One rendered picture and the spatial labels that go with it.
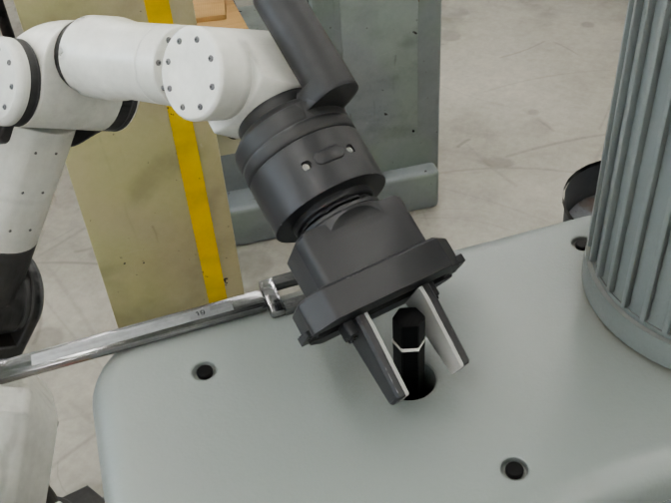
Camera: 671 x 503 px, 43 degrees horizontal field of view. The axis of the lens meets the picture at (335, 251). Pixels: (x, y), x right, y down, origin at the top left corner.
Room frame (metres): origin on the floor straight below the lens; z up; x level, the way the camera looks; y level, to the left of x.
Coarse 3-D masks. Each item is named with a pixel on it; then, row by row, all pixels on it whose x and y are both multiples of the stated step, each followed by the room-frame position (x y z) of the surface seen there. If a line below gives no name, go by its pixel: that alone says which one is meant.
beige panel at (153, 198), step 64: (64, 0) 2.01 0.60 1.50; (128, 0) 2.04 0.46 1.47; (192, 0) 2.09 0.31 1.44; (128, 128) 2.02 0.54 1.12; (192, 128) 2.06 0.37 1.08; (128, 192) 2.01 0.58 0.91; (192, 192) 2.05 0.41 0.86; (128, 256) 2.00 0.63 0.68; (192, 256) 2.05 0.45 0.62; (128, 320) 1.99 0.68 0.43
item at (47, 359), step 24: (264, 288) 0.50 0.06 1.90; (192, 312) 0.47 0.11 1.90; (216, 312) 0.47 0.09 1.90; (240, 312) 0.47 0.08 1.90; (288, 312) 0.47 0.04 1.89; (96, 336) 0.46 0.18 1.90; (120, 336) 0.46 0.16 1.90; (144, 336) 0.45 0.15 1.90; (168, 336) 0.46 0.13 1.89; (0, 360) 0.44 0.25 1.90; (24, 360) 0.44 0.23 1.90; (48, 360) 0.44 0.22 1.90; (72, 360) 0.44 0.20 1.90
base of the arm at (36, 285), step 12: (36, 264) 0.73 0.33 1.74; (36, 276) 0.72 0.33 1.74; (36, 288) 0.71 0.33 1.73; (36, 300) 0.70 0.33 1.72; (36, 312) 0.69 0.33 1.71; (24, 324) 0.69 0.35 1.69; (36, 324) 0.70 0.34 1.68; (0, 336) 0.69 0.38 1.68; (12, 336) 0.69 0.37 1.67; (24, 336) 0.69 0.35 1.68; (0, 348) 0.67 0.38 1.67; (12, 348) 0.68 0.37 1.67; (24, 348) 0.69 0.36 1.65
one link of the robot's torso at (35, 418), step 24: (0, 384) 0.64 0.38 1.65; (24, 384) 0.65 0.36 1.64; (0, 408) 0.61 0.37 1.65; (24, 408) 0.61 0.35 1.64; (48, 408) 0.64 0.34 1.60; (0, 432) 0.59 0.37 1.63; (24, 432) 0.60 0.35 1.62; (48, 432) 0.62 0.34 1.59; (0, 456) 0.57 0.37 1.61; (24, 456) 0.58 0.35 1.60; (48, 456) 0.60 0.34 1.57; (0, 480) 0.56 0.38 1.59; (24, 480) 0.57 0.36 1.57; (48, 480) 0.59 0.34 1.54
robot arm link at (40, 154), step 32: (0, 64) 0.69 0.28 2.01; (32, 64) 0.68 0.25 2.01; (0, 96) 0.67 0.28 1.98; (32, 96) 0.67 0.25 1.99; (0, 128) 0.69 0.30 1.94; (32, 128) 0.70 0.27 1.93; (0, 160) 0.69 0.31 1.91; (32, 160) 0.69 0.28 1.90; (64, 160) 0.72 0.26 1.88; (0, 192) 0.68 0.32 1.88; (32, 192) 0.70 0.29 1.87; (0, 224) 0.68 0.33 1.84; (32, 224) 0.70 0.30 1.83
